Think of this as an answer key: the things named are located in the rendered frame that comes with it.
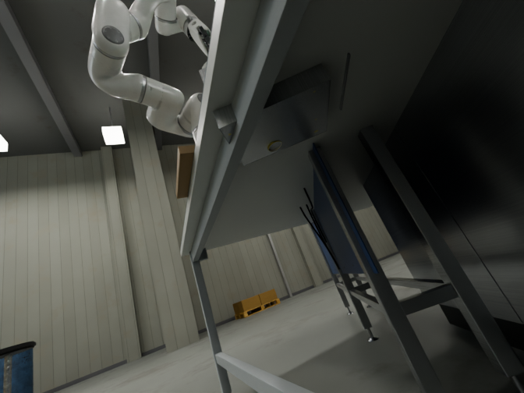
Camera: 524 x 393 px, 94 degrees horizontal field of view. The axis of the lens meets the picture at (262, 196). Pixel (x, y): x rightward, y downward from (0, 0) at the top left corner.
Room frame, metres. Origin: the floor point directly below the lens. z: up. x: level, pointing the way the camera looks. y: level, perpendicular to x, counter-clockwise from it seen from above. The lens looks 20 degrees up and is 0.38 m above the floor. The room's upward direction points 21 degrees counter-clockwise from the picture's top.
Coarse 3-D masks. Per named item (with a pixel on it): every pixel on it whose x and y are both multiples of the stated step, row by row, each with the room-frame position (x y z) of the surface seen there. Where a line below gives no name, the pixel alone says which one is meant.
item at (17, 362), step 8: (24, 352) 4.45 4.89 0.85; (32, 352) 4.63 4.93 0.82; (0, 360) 4.20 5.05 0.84; (16, 360) 4.34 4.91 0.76; (24, 360) 4.45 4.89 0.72; (32, 360) 4.63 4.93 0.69; (0, 368) 4.20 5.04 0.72; (16, 368) 4.34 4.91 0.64; (24, 368) 4.44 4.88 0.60; (32, 368) 4.63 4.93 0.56; (0, 376) 4.20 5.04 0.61; (16, 376) 4.34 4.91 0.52; (24, 376) 4.45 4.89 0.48; (32, 376) 4.62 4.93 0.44; (0, 384) 4.20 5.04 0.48; (16, 384) 4.35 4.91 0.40; (24, 384) 4.45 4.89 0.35; (32, 384) 4.61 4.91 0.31; (0, 392) 4.21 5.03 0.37; (16, 392) 4.35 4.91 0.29; (24, 392) 4.45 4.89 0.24; (32, 392) 4.62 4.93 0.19
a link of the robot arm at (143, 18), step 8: (136, 0) 0.49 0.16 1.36; (144, 0) 0.50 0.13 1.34; (152, 0) 0.50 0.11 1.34; (160, 0) 0.51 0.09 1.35; (168, 0) 0.53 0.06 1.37; (136, 8) 0.50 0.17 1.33; (144, 8) 0.50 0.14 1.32; (152, 8) 0.51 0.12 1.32; (160, 8) 0.55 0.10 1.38; (168, 8) 0.56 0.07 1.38; (136, 16) 0.50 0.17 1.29; (144, 16) 0.52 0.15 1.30; (152, 16) 0.53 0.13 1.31; (160, 16) 0.58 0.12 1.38; (168, 16) 0.58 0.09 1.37; (144, 24) 0.53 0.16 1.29; (144, 32) 0.54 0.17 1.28
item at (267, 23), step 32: (288, 0) 0.19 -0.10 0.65; (256, 32) 0.24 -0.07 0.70; (288, 32) 0.22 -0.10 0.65; (256, 64) 0.27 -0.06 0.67; (256, 96) 0.31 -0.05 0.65; (224, 160) 0.49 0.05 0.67; (224, 192) 0.61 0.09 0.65; (192, 256) 1.29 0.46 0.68; (224, 384) 1.32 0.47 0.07; (256, 384) 0.75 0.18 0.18; (288, 384) 0.60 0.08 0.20
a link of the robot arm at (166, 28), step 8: (176, 8) 0.60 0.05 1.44; (184, 8) 0.60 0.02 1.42; (176, 16) 0.61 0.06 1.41; (184, 16) 0.60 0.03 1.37; (192, 16) 0.60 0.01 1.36; (160, 24) 0.60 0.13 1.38; (168, 24) 0.60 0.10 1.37; (176, 24) 0.62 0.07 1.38; (160, 32) 0.62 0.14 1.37; (168, 32) 0.63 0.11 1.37; (176, 32) 0.64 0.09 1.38; (184, 32) 0.64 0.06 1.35
